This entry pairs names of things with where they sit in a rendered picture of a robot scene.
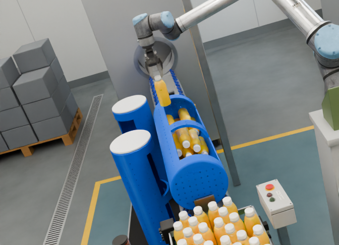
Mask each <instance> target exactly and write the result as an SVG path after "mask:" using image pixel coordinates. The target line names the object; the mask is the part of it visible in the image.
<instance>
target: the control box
mask: <svg viewBox="0 0 339 245"><path fill-rule="evenodd" d="M267 184H273V188H272V189H270V190H268V189H266V188H265V186H266V185H267ZM256 188H257V192H258V196H259V200H260V203H261V205H262V207H263V209H264V211H265V213H266V215H267V216H268V218H269V220H270V222H271V224H272V226H273V228H274V229H278V228H281V227H284V226H287V225H290V224H293V223H296V222H297V220H296V215H295V211H294V205H293V203H292V202H291V200H290V199H289V197H288V196H287V194H286V193H285V191H284V190H283V188H282V186H281V185H280V183H279V182H278V180H277V179H275V180H272V181H269V182H266V183H263V184H260V185H257V186H256ZM267 193H272V196H271V197H274V198H275V200H274V201H270V200H269V199H270V198H271V197H268V196H267ZM281 197H282V198H281Z"/></svg>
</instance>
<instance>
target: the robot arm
mask: <svg viewBox="0 0 339 245"><path fill-rule="evenodd" d="M237 1H239V0H208V1H206V2H204V3H203V4H201V5H199V6H197V7H196V8H194V9H192V10H191V11H189V12H187V13H185V14H184V15H182V16H180V17H178V18H176V19H173V16H172V14H171V12H169V11H166V12H161V13H157V14H153V15H147V14H146V13H145V14H141V15H138V16H136V17H134V18H133V20H132V21H133V26H134V28H135V31H136V35H137V38H138V40H137V42H139V44H140V46H141V47H142V48H143V49H146V50H145V52H146V53H145V60H146V62H145V67H146V70H147V71H148V73H149V75H150V76H151V78H152V79H153V80H155V79H154V76H153V72H152V71H153V68H152V66H155V65H156V67H157V68H158V69H159V72H160V76H161V78H162V77H163V65H162V61H161V59H160V58H159V57H158V55H157V53H156V51H154V50H153V48H152V46H154V42H155V40H154V36H153V33H152V32H153V31H156V30H159V31H160V32H161V33H162V34H163V35H164V37H165V38H166V39H167V40H169V41H175V40H177V39H178V38H179V36H180V34H182V33H183V32H184V31H186V30H188V29H190V28H191V27H193V26H195V25H197V24H198V23H200V22H202V21H204V20H205V19H207V18H209V17H211V16H212V15H214V14H216V13H218V12H219V11H221V10H223V9H225V8H226V7H228V6H230V5H232V4H233V3H235V2H237ZM272 1H273V2H274V3H275V4H276V5H277V6H278V7H279V9H280V10H281V11H282V12H283V13H284V14H285V15H286V16H287V17H288V18H289V19H290V20H291V21H292V22H293V23H294V24H295V26H296V27H297V28H298V29H299V30H300V31H301V32H302V33H303V34H304V35H305V36H306V43H307V44H308V46H309V47H310V48H311V49H312V50H313V54H314V57H315V59H316V62H317V65H318V67H319V70H320V72H321V75H322V78H323V80H324V95H325V94H326V92H327V90H328V89H329V88H333V87H337V86H339V25H334V24H333V23H332V22H331V21H324V20H323V19H322V18H321V17H320V16H319V15H318V14H317V13H316V12H315V11H314V10H313V9H312V8H311V7H310V6H309V5H308V4H307V3H306V2H305V1H304V0H272Z"/></svg>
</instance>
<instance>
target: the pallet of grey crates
mask: <svg viewBox="0 0 339 245"><path fill-rule="evenodd" d="M13 58H14V60H15V62H16V64H17V66H18V68H16V65H15V63H14V61H13V59H12V57H11V56H9V57H5V58H2V59H0V155H1V154H4V153H8V152H12V151H15V150H19V149H21V151H22V153H23V154H24V156H25V157H27V156H30V155H32V154H33V152H34V150H35V148H36V146H37V144H41V143H44V142H48V141H52V140H55V139H59V138H62V140H63V142H64V144H65V146H67V145H71V144H73V142H74V139H75V136H76V134H77V131H78V128H79V125H80V123H81V120H82V117H83V115H82V113H81V110H80V108H79V107H78V105H77V103H76V101H75V98H74V96H73V94H72V92H71V90H70V87H69V85H68V82H67V80H66V78H65V75H64V72H63V70H62V68H61V65H60V63H59V61H58V58H57V57H56V54H55V52H54V50H53V47H52V45H51V43H50V40H49V38H46V39H42V40H39V41H35V42H32V43H28V44H25V45H22V46H21V47H20V48H19V49H18V50H17V51H16V52H15V53H14V54H13Z"/></svg>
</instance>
